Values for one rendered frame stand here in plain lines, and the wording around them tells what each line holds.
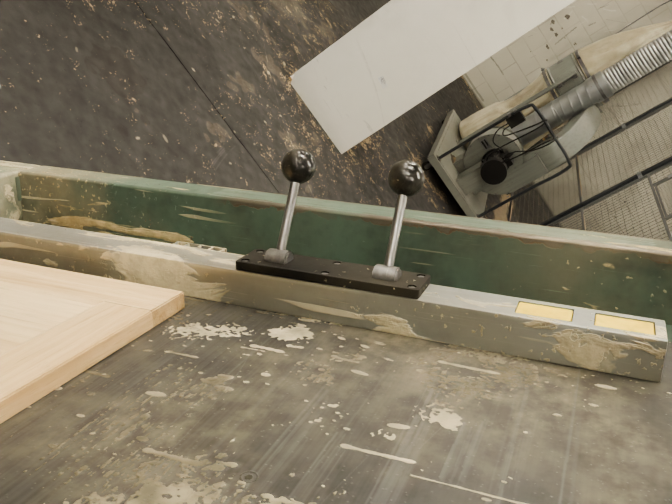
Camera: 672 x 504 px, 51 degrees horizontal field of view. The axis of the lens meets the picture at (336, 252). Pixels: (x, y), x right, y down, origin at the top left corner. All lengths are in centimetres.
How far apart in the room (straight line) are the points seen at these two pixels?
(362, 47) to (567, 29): 463
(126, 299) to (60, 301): 7
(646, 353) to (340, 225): 45
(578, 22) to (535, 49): 53
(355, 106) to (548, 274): 362
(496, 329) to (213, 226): 51
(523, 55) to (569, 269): 789
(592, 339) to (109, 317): 45
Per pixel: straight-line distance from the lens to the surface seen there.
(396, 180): 72
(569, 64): 636
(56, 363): 63
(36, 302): 77
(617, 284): 91
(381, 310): 70
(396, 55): 434
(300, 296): 73
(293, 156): 76
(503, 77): 881
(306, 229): 98
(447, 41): 428
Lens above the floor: 177
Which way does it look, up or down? 27 degrees down
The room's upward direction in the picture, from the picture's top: 60 degrees clockwise
